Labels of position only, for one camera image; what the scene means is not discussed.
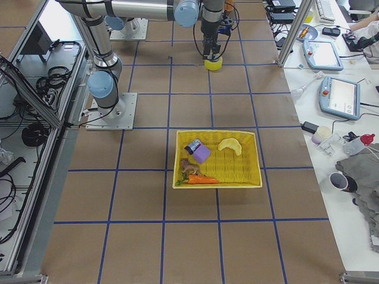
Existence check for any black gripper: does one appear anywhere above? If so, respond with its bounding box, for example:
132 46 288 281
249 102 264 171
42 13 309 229
203 35 221 60

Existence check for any yellow tape roll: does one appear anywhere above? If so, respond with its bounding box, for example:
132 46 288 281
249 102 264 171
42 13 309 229
204 57 223 71

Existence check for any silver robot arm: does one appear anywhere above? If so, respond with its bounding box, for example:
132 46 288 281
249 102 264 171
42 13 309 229
58 1 199 122
105 1 224 62

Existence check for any yellow toy croissant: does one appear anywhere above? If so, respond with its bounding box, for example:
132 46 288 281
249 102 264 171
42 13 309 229
217 138 242 156

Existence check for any small silver can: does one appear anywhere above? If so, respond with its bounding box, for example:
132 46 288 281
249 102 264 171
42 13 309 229
184 139 202 155

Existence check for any purple foam block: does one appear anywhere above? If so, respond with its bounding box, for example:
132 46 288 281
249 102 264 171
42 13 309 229
192 144 211 164

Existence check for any brass cylinder part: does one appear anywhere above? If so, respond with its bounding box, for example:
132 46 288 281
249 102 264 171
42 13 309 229
299 27 309 38

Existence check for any yellow woven basket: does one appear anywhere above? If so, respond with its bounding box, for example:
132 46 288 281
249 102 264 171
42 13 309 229
172 130 262 189

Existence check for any blue plate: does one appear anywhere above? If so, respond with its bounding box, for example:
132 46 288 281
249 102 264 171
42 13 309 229
296 24 319 41

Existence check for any far teach pendant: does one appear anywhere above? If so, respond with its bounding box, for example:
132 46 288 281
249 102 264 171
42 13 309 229
303 40 343 71

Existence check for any teach pendant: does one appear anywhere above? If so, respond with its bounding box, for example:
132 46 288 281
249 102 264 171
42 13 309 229
319 76 361 121
303 40 343 71

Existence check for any black power adapter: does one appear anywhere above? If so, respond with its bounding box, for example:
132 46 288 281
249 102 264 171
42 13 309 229
301 121 319 134

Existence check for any orange toy carrot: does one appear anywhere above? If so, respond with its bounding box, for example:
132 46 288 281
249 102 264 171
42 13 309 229
175 175 219 186

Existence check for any near teach pendant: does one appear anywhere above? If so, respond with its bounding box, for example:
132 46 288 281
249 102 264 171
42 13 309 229
319 76 361 121

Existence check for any lavender white cup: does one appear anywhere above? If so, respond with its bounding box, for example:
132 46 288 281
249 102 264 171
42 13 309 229
311 126 332 144

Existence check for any clear bottle red cap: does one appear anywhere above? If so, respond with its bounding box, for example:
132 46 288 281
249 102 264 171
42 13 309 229
343 134 375 156

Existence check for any black white mug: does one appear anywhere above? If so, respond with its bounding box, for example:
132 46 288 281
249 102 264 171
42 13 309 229
329 172 358 193

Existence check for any grey cloth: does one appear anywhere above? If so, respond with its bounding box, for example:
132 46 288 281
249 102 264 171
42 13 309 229
335 151 378 252

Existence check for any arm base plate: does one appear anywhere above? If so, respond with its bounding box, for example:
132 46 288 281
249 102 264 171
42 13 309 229
85 92 138 131
110 18 148 41

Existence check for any aluminium frame post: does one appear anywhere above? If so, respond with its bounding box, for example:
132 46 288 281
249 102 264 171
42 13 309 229
277 0 313 67

